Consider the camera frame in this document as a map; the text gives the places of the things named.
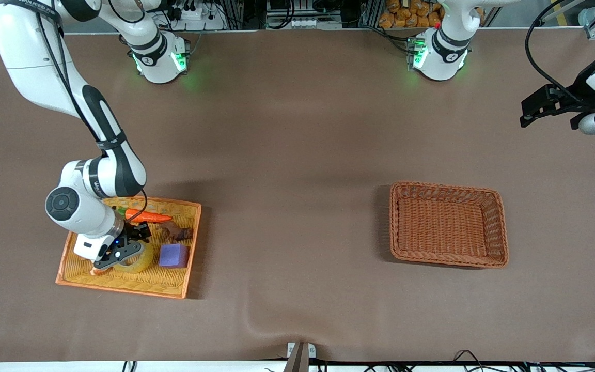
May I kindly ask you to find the clear yellowish tape roll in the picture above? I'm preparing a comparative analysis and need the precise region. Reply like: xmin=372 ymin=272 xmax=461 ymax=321
xmin=113 ymin=242 xmax=154 ymax=274

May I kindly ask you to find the orange toy carrot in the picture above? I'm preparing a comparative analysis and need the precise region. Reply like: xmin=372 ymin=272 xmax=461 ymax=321
xmin=114 ymin=207 xmax=173 ymax=224

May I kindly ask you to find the brown toy lion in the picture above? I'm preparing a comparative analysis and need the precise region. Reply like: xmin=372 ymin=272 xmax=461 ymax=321
xmin=157 ymin=221 xmax=194 ymax=243

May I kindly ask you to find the yellow wicker basket orange rim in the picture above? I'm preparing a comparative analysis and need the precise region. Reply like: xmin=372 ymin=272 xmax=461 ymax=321
xmin=55 ymin=195 xmax=202 ymax=300

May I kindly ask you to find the purple foam cube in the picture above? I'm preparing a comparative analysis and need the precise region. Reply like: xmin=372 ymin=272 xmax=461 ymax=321
xmin=159 ymin=243 xmax=190 ymax=269

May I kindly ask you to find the brown wicker basket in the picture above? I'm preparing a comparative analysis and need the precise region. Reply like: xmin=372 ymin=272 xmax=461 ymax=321
xmin=389 ymin=180 xmax=509 ymax=269

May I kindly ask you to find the pile of orange items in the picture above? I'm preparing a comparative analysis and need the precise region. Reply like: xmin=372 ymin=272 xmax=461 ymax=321
xmin=379 ymin=0 xmax=445 ymax=29

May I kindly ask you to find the white power strip with plugs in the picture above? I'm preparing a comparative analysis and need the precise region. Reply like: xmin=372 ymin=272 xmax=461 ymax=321
xmin=166 ymin=0 xmax=226 ymax=30

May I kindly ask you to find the long white power strip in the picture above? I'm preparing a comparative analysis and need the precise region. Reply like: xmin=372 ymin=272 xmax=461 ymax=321
xmin=265 ymin=17 xmax=343 ymax=29

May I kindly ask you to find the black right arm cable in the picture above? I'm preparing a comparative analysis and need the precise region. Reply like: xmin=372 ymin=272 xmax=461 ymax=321
xmin=0 ymin=0 xmax=148 ymax=225

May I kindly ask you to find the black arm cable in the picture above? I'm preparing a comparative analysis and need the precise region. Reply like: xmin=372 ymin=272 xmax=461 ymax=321
xmin=0 ymin=0 xmax=148 ymax=225
xmin=524 ymin=0 xmax=574 ymax=101

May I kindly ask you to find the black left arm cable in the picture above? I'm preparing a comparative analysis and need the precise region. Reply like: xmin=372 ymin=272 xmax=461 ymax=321
xmin=524 ymin=0 xmax=574 ymax=101

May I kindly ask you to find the metal post with white bracket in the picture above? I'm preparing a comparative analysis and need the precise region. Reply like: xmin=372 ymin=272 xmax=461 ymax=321
xmin=283 ymin=341 xmax=317 ymax=372

